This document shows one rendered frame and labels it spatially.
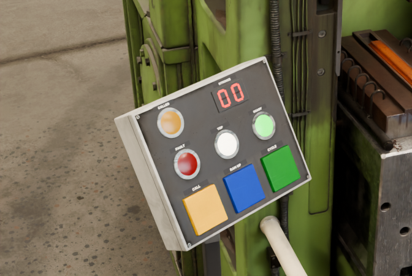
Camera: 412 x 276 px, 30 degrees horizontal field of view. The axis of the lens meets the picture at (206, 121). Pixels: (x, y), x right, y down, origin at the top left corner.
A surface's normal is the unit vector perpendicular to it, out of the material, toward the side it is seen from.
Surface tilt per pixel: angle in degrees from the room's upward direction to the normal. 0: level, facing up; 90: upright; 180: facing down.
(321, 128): 90
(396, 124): 90
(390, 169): 90
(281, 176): 60
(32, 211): 0
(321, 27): 90
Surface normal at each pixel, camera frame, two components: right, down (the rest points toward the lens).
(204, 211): 0.52, -0.11
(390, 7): 0.25, 0.49
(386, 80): -0.05, -0.86
